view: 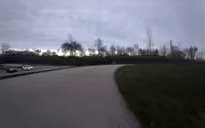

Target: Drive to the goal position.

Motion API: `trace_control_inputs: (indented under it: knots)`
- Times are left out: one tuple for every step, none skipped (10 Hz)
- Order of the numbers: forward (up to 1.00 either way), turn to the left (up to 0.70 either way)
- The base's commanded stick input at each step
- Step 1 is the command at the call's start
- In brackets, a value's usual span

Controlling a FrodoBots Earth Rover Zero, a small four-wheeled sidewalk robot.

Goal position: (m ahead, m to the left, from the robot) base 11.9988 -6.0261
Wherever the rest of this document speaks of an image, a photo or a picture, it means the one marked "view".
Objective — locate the row of trees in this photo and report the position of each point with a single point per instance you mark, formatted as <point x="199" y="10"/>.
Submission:
<point x="71" y="46"/>

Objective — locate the long dark hedge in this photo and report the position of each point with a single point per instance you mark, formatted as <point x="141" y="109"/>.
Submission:
<point x="90" y="60"/>

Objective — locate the green grass area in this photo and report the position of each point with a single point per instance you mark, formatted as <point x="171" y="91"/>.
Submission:
<point x="170" y="93"/>

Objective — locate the grey asphalt path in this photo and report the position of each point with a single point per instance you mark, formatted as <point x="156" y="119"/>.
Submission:
<point x="66" y="100"/>

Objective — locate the white car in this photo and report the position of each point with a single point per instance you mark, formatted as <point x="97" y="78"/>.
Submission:
<point x="27" y="68"/>

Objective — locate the dark car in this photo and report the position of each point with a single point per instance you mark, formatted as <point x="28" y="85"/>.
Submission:
<point x="11" y="70"/>

